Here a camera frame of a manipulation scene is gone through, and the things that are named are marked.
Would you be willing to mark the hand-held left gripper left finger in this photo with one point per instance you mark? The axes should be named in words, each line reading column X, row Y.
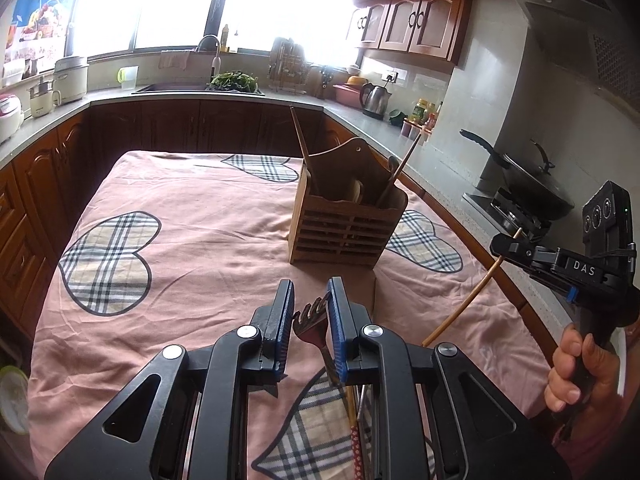
column 286, row 320

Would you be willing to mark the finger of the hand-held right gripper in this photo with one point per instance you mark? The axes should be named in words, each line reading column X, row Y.
column 510, row 247
column 550, row 277

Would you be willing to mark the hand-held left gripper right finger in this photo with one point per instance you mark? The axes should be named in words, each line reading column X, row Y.
column 334, row 325

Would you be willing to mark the steel fork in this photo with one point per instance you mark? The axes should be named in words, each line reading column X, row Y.
column 312, row 332

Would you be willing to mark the light bamboo chopstick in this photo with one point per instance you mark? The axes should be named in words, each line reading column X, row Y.
column 465, row 305

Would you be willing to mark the wooden utensil holder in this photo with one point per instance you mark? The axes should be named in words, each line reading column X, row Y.
column 340, row 235

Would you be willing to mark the person's right hand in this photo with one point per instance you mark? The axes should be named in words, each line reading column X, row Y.
column 565, row 370

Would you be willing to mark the gas stove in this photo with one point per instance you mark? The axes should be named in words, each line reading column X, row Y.
column 510, row 215

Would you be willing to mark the black wok with lid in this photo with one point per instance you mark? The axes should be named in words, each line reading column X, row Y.
column 535, row 195

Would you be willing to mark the grey metal chopstick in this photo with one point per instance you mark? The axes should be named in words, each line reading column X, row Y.
column 368, row 410

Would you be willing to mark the pink heart-print tablecloth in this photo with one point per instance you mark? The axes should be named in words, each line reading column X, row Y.
column 200, row 260

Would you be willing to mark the red patterned chopstick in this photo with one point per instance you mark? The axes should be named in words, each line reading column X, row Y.
column 357, row 450

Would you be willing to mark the condiment bottle rack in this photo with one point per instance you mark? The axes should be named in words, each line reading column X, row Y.
column 422, row 122

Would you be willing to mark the steel electric kettle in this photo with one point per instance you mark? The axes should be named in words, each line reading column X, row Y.
column 376, row 101

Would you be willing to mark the grey kitchen countertop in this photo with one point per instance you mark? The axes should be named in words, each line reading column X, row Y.
column 350, row 115

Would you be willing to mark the pink plastic basin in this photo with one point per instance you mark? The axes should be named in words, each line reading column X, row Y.
column 347, row 94

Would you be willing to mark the steel range hood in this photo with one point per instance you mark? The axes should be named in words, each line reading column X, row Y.
column 600, row 35

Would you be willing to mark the wooden upper cabinets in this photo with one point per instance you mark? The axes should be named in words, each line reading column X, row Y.
column 435, row 20

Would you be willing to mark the wooden cabinets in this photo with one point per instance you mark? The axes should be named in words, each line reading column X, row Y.
column 30, row 210
column 435, row 20

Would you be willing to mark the leafy green vegetables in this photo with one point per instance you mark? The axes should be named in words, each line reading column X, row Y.
column 232, row 81

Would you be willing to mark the metal dish rack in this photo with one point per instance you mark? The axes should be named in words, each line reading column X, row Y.
column 287, row 67

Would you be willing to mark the steel kitchen faucet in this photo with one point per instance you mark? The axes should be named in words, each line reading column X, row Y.
column 216, row 67

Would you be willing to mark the wooden lower cabinets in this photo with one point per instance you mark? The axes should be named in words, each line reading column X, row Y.
column 30, row 210

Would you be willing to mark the hanging dish towel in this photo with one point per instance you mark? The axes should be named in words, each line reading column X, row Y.
column 174, row 60

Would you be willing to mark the white round plate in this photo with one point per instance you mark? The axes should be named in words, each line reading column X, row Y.
column 12, row 400

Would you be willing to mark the green-rimmed measuring jug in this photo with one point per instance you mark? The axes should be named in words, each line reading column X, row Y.
column 128, row 77

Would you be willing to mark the tall white electric cooker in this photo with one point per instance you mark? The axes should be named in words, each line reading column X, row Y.
column 70, row 80

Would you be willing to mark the small white electric pot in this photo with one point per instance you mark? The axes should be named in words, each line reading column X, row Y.
column 42, row 102

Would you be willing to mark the kitchen window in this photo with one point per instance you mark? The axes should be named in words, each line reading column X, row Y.
column 165, row 5

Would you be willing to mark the white pink rice cooker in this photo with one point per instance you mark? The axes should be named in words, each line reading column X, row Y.
column 10, row 117

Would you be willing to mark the paper towel roll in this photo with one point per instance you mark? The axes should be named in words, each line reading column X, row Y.
column 12, row 74

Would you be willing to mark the white wall socket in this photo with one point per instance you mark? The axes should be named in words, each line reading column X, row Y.
column 390, row 77

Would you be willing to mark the blue fruit wall poster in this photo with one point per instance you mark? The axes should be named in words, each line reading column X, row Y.
column 45, row 10

